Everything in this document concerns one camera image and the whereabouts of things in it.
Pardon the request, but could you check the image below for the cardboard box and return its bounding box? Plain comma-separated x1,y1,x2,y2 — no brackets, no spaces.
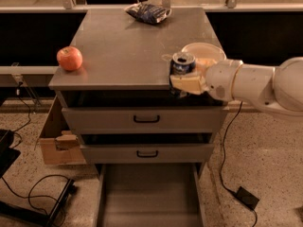
39,98,86,165

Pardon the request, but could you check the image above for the red apple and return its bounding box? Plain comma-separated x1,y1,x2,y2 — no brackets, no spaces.
57,46,82,71

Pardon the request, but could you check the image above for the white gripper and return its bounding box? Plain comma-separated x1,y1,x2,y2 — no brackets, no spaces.
169,58,243,102

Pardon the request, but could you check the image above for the blue chip bag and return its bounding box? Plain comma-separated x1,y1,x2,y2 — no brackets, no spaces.
124,3,171,25

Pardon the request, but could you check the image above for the grey top drawer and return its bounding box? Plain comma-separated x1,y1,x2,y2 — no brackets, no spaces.
61,90,229,134

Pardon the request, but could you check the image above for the grey drawer cabinet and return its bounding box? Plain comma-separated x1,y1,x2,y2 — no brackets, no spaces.
47,7,240,178

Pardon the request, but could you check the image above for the grey middle drawer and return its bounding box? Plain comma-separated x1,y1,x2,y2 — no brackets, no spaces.
80,133,214,164

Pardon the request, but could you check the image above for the black floor stand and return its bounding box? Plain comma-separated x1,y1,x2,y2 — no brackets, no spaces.
0,129,78,227

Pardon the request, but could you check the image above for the black adapter cable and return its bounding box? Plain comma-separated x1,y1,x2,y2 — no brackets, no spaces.
219,101,258,227

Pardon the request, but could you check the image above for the white bowl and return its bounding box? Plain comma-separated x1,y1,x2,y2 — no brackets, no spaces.
182,43,226,61

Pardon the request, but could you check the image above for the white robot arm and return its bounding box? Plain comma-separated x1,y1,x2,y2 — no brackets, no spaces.
169,57,303,121

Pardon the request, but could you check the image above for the black floor cable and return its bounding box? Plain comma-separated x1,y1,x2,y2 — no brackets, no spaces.
0,174,71,227

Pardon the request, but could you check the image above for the black power adapter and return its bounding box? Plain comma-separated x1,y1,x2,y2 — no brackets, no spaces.
235,186,259,210

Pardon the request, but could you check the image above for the blue pepsi can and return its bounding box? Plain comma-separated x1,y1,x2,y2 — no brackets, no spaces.
169,51,196,98

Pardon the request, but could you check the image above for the grey open bottom drawer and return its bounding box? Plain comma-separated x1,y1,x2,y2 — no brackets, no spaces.
93,163,206,227

